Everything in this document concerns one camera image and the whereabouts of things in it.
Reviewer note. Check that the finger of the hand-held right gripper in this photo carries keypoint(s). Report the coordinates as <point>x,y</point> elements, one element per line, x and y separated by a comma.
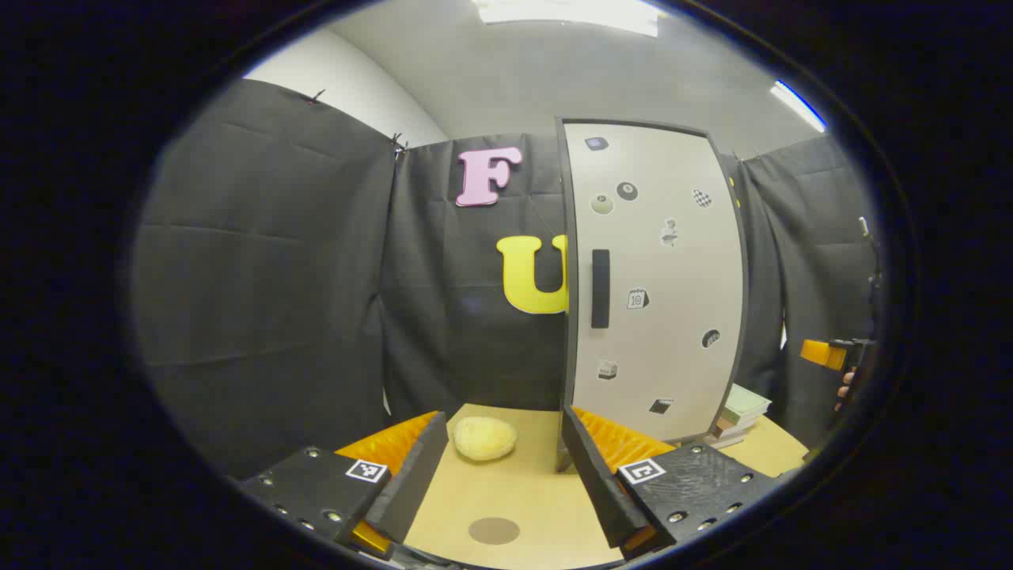
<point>821,354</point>

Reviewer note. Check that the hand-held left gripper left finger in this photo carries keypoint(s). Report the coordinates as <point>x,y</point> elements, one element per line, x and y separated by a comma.
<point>411,483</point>

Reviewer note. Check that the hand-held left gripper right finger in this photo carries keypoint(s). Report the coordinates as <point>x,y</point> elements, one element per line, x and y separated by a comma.
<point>601,483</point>

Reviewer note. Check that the round brown coaster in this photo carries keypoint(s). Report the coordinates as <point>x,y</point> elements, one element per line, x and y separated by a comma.
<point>494,530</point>

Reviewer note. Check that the dark grey cabinet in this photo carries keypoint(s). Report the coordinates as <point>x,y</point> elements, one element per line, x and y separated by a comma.
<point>567,237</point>

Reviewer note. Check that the pale yellow round sponge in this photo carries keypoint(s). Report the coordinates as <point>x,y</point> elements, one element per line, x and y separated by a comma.
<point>484,439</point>

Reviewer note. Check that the pale green book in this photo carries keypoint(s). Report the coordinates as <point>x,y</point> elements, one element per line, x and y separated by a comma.
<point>745,404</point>

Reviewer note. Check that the brown book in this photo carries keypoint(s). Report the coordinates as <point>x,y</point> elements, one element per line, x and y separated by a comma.
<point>730,437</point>

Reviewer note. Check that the ceiling light panel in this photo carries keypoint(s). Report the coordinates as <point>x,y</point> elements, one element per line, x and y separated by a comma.
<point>799,105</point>
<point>570,12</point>

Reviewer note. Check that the black backdrop cloth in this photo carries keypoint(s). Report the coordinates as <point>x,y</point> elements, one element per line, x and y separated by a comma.
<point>269,277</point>

